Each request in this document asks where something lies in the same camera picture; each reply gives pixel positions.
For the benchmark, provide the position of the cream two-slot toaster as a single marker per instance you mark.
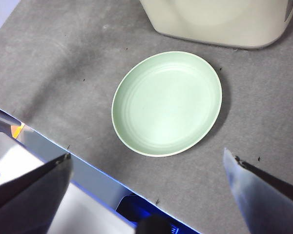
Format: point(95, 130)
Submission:
point(222, 22)

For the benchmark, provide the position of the pale green round plate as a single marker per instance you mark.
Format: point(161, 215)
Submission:
point(166, 104)

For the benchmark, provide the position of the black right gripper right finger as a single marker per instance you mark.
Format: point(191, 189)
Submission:
point(266, 202)

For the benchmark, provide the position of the dark blue-lit screen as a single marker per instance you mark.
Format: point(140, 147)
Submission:
point(131, 207)

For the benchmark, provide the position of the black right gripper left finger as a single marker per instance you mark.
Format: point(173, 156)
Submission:
point(27, 202)

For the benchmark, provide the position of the small orange tag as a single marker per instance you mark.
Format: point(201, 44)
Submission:
point(16, 131)

